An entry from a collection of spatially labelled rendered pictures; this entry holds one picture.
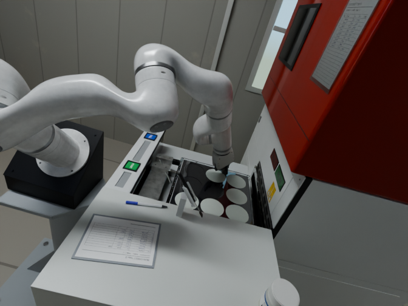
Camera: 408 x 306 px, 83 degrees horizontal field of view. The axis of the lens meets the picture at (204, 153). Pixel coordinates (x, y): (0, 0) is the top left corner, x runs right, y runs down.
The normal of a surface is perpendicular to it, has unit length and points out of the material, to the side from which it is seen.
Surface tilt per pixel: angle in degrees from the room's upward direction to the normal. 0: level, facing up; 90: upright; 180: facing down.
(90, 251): 0
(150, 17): 90
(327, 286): 90
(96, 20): 90
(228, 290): 0
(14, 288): 0
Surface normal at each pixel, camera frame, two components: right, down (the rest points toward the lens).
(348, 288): -0.10, 0.52
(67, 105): 0.18, 0.55
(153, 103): 0.11, -0.27
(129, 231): 0.25, -0.81
